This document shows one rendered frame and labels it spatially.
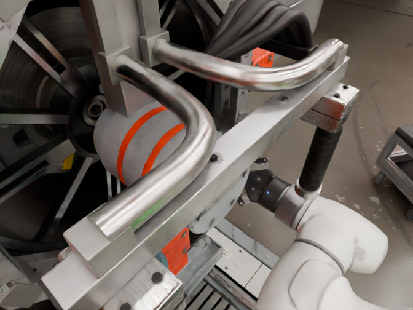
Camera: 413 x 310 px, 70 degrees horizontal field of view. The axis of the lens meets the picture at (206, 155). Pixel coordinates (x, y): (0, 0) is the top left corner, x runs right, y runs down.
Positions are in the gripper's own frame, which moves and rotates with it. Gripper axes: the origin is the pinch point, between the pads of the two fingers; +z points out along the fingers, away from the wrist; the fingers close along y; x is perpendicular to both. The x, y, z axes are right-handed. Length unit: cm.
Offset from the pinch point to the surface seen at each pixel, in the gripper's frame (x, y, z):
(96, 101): 30.3, 1.5, 10.2
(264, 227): -67, -23, -6
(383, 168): -101, 26, -35
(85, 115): 31.7, -1.4, 9.5
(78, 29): 35.5, 11.1, 15.3
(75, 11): 37.1, 13.3, 15.3
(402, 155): -105, 36, -39
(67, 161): 26.7, -12.6, 14.9
